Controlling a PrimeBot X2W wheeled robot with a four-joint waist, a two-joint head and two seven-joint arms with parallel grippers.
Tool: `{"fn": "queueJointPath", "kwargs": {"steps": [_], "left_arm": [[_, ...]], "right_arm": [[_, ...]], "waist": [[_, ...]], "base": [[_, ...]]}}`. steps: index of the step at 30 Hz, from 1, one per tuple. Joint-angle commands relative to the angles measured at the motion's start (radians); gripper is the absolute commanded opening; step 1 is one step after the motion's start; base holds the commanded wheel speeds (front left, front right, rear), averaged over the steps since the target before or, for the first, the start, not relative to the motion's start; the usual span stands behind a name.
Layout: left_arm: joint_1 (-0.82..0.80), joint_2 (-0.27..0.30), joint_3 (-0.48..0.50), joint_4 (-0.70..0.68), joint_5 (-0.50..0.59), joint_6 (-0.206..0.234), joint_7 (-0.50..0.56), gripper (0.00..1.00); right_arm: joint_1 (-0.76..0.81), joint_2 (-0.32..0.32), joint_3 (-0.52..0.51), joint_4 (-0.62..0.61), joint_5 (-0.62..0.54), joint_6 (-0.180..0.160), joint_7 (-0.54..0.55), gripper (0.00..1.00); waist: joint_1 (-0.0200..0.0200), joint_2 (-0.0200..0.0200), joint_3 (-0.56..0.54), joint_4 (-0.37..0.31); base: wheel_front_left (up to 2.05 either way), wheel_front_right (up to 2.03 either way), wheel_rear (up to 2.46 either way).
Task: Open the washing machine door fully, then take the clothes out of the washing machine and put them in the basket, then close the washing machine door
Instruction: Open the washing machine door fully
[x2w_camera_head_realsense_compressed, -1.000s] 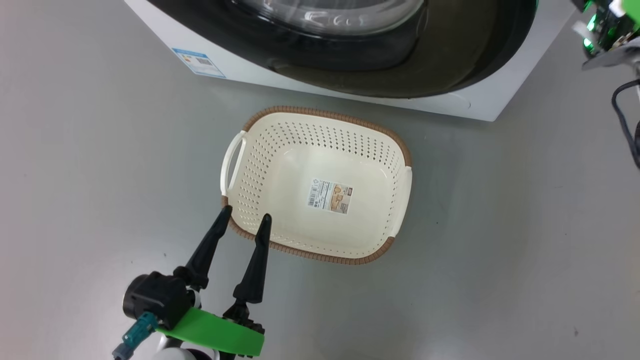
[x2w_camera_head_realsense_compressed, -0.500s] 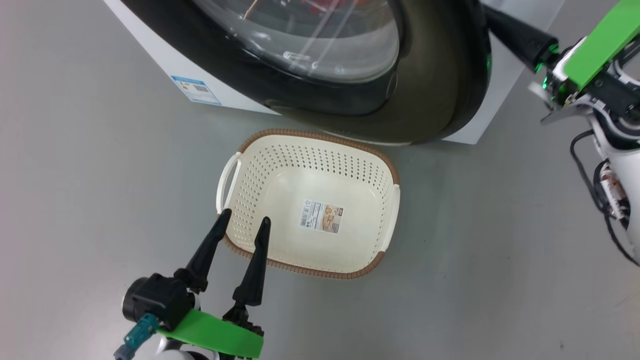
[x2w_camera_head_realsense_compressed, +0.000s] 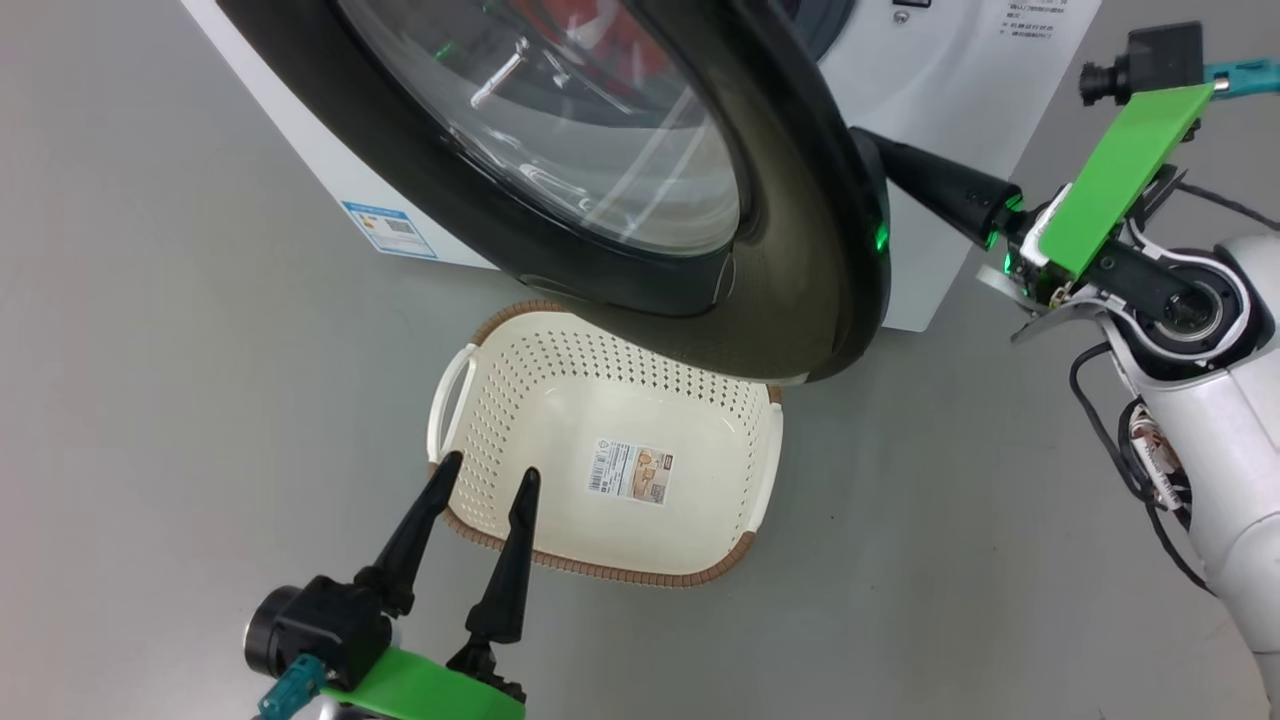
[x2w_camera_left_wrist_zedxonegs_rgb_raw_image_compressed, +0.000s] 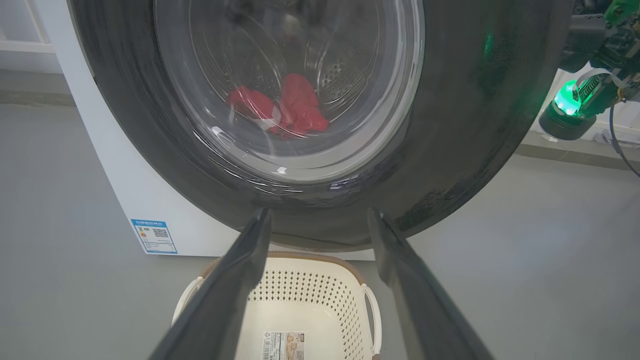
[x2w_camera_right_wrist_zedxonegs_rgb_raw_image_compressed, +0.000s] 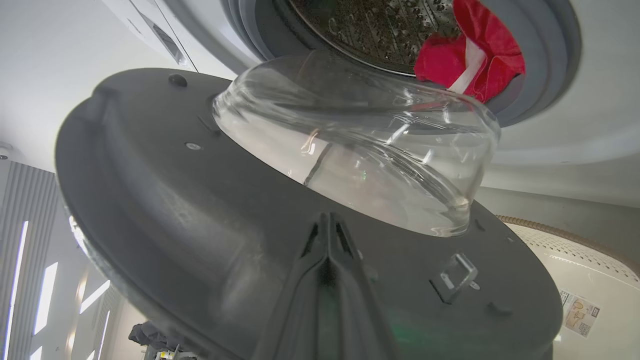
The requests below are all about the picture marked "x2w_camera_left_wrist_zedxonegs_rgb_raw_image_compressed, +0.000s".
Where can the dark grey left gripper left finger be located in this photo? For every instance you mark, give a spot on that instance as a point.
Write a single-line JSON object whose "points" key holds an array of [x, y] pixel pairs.
{"points": [[220, 305]]}

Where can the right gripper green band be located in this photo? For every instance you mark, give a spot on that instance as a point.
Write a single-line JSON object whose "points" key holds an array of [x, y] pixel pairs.
{"points": [[570, 117]]}

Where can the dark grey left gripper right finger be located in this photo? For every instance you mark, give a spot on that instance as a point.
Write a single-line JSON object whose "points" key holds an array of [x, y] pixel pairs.
{"points": [[425, 310]]}

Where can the dark round washing machine door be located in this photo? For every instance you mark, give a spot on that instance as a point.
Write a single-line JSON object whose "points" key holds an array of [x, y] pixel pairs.
{"points": [[475, 125]]}

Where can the red and white garment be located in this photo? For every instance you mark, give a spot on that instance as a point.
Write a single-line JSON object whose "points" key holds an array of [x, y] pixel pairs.
{"points": [[250, 102]]}

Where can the cream perforated laundry basket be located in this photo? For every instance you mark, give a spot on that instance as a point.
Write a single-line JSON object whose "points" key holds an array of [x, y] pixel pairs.
{"points": [[320, 310]]}

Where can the white washing machine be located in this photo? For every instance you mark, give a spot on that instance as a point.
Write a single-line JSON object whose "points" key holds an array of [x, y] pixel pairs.
{"points": [[150, 210]]}

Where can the paper label with barcode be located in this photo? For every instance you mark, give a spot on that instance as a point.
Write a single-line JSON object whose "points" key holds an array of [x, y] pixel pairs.
{"points": [[282, 346]]}

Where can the blue energy label sticker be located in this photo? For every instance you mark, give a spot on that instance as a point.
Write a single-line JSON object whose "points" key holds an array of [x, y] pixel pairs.
{"points": [[154, 236]]}

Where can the white railing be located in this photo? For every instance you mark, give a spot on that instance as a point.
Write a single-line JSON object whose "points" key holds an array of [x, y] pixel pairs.
{"points": [[25, 46]]}

